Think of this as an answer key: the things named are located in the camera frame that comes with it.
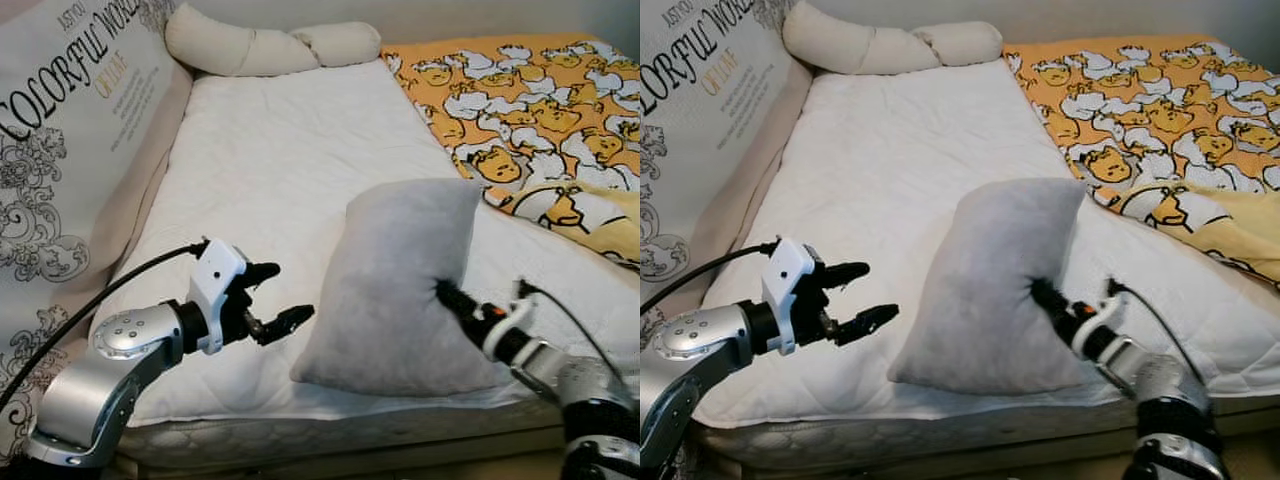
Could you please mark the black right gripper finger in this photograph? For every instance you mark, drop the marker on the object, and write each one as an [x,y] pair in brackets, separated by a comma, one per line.
[456,300]
[1052,298]

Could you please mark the grey square pillow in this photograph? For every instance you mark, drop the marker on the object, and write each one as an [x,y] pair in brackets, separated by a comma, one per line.
[390,290]
[990,290]

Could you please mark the orange cartoon egg blanket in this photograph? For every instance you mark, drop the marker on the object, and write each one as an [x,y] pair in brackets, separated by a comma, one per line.
[520,100]
[1140,100]

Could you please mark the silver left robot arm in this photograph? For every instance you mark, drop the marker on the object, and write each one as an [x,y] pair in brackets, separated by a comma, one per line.
[690,400]
[100,390]

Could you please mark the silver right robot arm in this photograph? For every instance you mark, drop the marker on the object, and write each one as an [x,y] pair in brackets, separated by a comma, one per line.
[1170,395]
[580,390]

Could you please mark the white quilted mattress pad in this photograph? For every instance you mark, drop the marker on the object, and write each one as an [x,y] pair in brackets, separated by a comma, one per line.
[900,150]
[280,150]

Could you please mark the beige twisted long pillow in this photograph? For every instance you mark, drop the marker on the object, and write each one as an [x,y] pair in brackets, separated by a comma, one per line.
[230,50]
[850,45]

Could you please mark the printed grey headboard cover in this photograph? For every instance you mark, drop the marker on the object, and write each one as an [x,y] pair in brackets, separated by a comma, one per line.
[700,80]
[80,120]

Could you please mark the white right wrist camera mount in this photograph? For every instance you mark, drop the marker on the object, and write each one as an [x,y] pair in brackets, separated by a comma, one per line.
[1108,322]
[515,322]

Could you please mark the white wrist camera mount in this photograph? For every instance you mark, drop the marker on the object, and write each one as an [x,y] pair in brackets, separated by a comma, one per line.
[790,270]
[515,322]
[1108,322]
[215,275]

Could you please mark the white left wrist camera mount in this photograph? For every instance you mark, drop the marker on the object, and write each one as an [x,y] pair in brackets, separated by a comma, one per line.
[215,275]
[790,270]

